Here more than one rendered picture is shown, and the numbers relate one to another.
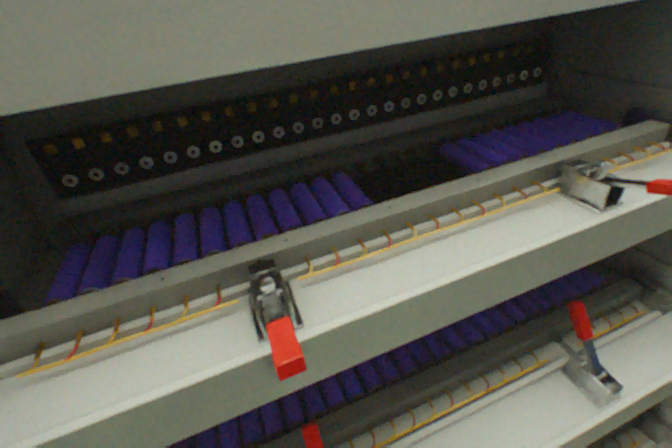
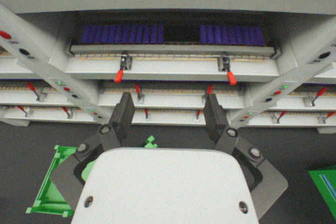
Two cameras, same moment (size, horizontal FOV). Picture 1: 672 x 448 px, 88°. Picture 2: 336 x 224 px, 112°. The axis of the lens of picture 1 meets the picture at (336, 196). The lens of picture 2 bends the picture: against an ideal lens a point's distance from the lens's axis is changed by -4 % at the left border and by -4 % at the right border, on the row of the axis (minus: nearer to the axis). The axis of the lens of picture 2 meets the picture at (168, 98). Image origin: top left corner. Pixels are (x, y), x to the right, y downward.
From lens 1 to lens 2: 18 cm
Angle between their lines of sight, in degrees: 45
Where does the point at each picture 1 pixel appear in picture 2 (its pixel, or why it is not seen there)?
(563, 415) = (193, 103)
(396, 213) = (163, 50)
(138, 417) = (98, 74)
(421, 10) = not seen: outside the picture
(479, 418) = (176, 96)
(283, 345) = (117, 77)
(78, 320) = (86, 51)
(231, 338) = (116, 66)
